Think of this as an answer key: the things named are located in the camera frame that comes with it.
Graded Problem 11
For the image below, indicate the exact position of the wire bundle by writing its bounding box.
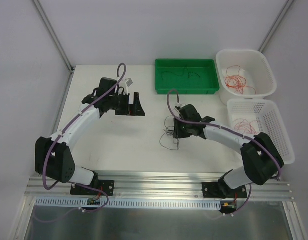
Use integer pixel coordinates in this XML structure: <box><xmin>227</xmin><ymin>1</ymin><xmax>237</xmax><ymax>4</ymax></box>
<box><xmin>158</xmin><ymin>116</ymin><xmax>181</xmax><ymax>152</ymax></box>

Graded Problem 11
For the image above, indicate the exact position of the separated black striped wire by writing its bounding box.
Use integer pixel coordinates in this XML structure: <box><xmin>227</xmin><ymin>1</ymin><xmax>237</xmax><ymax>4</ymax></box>
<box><xmin>160</xmin><ymin>64</ymin><xmax>202</xmax><ymax>80</ymax></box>

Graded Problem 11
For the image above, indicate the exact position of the separated red wire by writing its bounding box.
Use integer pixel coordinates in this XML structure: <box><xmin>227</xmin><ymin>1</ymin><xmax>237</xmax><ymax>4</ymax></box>
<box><xmin>232</xmin><ymin>117</ymin><xmax>259</xmax><ymax>135</ymax></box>

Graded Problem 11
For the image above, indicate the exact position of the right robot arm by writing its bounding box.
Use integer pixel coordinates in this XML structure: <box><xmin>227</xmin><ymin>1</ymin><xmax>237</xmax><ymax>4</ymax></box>
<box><xmin>173</xmin><ymin>104</ymin><xmax>284</xmax><ymax>199</ymax></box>

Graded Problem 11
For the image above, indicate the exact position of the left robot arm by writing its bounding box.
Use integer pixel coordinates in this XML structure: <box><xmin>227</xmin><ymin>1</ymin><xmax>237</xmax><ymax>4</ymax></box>
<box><xmin>34</xmin><ymin>77</ymin><xmax>145</xmax><ymax>195</ymax></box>

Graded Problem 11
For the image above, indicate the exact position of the green plastic tray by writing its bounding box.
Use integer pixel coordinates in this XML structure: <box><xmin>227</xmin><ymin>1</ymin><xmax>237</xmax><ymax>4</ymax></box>
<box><xmin>154</xmin><ymin>58</ymin><xmax>219</xmax><ymax>95</ymax></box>

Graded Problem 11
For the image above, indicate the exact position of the white perforated plastic basket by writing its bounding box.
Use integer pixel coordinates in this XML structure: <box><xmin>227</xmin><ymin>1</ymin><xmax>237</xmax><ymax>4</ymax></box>
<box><xmin>227</xmin><ymin>99</ymin><xmax>295</xmax><ymax>165</ymax></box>

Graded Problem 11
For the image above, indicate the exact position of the white solid plastic basket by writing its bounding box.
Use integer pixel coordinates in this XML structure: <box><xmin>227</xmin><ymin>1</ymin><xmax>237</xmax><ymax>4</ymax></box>
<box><xmin>215</xmin><ymin>49</ymin><xmax>277</xmax><ymax>105</ymax></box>

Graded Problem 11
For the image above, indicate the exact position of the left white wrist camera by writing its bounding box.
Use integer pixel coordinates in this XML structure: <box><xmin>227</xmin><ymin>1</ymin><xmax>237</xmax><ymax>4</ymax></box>
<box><xmin>116</xmin><ymin>78</ymin><xmax>133</xmax><ymax>95</ymax></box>

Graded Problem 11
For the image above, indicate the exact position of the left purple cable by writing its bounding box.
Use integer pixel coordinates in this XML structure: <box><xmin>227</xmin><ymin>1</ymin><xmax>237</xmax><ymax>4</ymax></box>
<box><xmin>42</xmin><ymin>62</ymin><xmax>127</xmax><ymax>221</ymax></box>

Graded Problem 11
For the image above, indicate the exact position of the orange wire in basket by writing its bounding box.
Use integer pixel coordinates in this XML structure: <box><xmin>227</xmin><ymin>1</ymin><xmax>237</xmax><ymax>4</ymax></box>
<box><xmin>223</xmin><ymin>65</ymin><xmax>257</xmax><ymax>96</ymax></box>

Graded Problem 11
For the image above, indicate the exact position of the aluminium mounting rail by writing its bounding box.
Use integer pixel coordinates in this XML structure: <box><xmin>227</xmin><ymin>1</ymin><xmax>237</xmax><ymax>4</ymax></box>
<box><xmin>24</xmin><ymin>171</ymin><xmax>296</xmax><ymax>202</ymax></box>

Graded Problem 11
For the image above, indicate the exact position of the white slotted cable duct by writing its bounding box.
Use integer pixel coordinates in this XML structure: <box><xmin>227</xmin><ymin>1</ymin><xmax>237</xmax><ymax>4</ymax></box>
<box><xmin>35</xmin><ymin>197</ymin><xmax>221</xmax><ymax>211</ymax></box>

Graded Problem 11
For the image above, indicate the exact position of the left aluminium frame post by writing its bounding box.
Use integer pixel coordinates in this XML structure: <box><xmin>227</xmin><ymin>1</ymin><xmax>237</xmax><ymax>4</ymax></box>
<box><xmin>31</xmin><ymin>0</ymin><xmax>74</xmax><ymax>73</ymax></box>

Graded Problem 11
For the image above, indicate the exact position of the aluminium frame post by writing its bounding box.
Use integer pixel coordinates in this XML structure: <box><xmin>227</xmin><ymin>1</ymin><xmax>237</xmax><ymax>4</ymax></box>
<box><xmin>31</xmin><ymin>0</ymin><xmax>74</xmax><ymax>73</ymax></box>
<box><xmin>258</xmin><ymin>0</ymin><xmax>296</xmax><ymax>53</ymax></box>

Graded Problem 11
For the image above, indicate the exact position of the right aluminium frame post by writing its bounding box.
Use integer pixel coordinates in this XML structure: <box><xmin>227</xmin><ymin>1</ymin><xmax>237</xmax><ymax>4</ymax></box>
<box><xmin>258</xmin><ymin>0</ymin><xmax>296</xmax><ymax>53</ymax></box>

